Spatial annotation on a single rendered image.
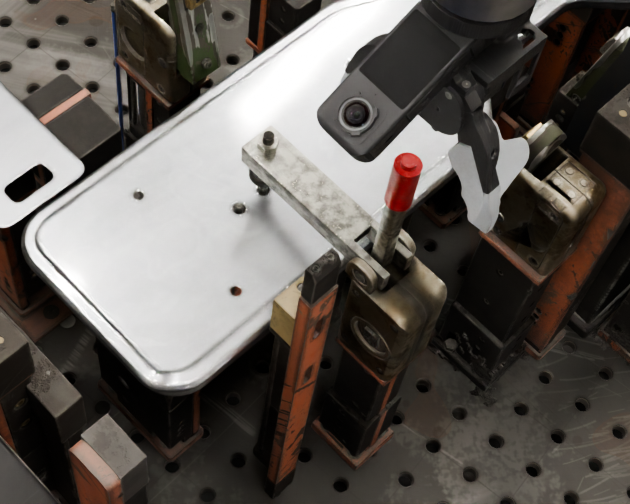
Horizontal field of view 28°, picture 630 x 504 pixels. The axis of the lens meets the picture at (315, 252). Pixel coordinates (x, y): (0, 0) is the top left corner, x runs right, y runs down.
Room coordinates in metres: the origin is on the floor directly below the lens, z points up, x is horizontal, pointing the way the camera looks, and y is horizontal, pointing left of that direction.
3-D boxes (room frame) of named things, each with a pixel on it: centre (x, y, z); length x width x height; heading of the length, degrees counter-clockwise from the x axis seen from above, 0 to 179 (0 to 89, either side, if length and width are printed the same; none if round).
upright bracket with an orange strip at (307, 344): (0.43, -0.01, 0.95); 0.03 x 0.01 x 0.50; 144
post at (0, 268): (0.60, 0.31, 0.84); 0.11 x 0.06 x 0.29; 54
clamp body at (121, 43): (0.77, 0.19, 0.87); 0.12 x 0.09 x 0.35; 54
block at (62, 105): (0.65, 0.25, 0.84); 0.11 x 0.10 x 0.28; 54
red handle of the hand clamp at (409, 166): (0.52, -0.06, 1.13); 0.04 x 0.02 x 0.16; 144
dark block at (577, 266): (0.67, -0.26, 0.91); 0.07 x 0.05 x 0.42; 54
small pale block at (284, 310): (0.47, 0.00, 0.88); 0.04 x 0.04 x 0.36; 54
